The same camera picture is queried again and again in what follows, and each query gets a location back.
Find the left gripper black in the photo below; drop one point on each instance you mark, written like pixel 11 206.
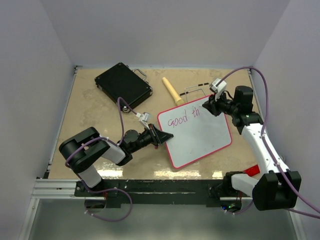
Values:
pixel 155 134

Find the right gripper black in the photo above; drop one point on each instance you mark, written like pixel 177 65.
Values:
pixel 209 104

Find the whiteboard with pink frame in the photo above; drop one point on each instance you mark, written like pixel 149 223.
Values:
pixel 196 132

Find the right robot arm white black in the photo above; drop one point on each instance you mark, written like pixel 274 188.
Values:
pixel 278 186

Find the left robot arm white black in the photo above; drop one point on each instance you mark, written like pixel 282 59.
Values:
pixel 83 149

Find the black hard case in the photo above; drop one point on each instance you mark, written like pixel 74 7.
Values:
pixel 129 84

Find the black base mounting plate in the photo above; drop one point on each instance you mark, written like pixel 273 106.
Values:
pixel 161 192

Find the red cylindrical eraser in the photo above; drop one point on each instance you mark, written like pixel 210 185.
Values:
pixel 252 171

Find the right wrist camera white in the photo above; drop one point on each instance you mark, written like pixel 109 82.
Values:
pixel 217 87

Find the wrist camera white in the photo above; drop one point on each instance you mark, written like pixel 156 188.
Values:
pixel 217 87
pixel 144 118

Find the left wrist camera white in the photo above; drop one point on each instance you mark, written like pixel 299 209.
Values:
pixel 144 118

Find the wire whiteboard stand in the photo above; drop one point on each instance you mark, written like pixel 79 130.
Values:
pixel 194 88

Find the beige wooden handle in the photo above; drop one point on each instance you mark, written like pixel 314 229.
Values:
pixel 176 97

